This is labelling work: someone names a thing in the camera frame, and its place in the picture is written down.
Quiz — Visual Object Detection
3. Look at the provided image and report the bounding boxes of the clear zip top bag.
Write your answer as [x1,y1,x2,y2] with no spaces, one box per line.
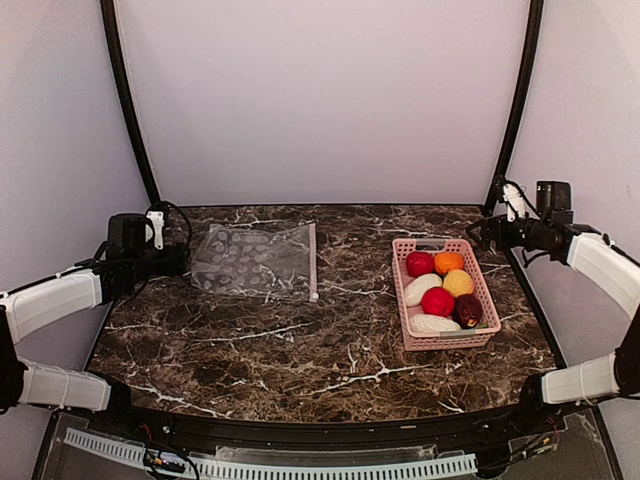
[190,223,319,302]

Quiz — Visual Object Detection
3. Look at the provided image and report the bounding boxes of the red toy pepper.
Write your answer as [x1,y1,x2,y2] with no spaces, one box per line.
[405,251,435,278]

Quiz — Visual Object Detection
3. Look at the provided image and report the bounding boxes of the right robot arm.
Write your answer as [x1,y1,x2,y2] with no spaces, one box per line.
[466,178,639,434]

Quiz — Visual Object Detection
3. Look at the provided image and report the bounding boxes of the white slotted cable duct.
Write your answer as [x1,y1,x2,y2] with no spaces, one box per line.
[63,427,478,480]

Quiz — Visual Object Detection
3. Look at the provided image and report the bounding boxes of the orange toy tangerine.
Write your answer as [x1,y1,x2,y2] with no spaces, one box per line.
[434,252,464,276]

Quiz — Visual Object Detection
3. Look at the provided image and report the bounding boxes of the yellow toy fruit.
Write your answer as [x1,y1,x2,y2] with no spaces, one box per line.
[442,269,475,298]

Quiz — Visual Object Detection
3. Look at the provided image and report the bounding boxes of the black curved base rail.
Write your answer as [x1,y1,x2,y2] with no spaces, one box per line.
[84,369,571,456]

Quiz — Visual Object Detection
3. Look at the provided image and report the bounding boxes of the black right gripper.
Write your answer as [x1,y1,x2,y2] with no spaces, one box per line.
[467,213,550,251]

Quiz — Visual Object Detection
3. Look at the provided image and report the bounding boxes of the black frame post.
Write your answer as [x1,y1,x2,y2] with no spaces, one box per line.
[99,0,161,204]
[482,0,544,216]

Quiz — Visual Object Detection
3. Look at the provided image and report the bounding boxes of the dark red toy fruit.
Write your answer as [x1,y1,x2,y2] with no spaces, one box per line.
[452,294,484,329]

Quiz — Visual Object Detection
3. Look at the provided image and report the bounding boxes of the right black frame post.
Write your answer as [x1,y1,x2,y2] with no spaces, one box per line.
[482,0,544,216]

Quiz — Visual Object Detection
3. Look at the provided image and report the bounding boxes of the left black frame post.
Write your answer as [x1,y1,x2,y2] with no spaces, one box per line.
[99,0,161,204]

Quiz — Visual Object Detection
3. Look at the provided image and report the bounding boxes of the white toy vegetable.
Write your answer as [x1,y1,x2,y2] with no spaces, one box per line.
[403,273,443,307]
[409,314,461,333]

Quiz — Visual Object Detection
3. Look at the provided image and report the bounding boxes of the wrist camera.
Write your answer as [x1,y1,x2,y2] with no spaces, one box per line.
[502,182,527,223]
[145,210,167,251]

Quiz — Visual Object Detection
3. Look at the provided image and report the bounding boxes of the red toy apple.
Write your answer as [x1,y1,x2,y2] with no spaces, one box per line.
[421,287,455,317]

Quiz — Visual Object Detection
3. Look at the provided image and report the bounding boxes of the pink plastic basket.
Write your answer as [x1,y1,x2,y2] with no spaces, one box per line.
[392,239,501,351]

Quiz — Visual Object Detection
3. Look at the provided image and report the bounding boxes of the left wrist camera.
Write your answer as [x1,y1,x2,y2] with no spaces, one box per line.
[145,210,167,251]

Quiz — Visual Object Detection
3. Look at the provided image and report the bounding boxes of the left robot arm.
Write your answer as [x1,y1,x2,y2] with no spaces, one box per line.
[1,204,193,436]

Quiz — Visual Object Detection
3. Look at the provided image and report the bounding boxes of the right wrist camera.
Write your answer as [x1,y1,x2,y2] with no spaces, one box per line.
[502,182,527,223]

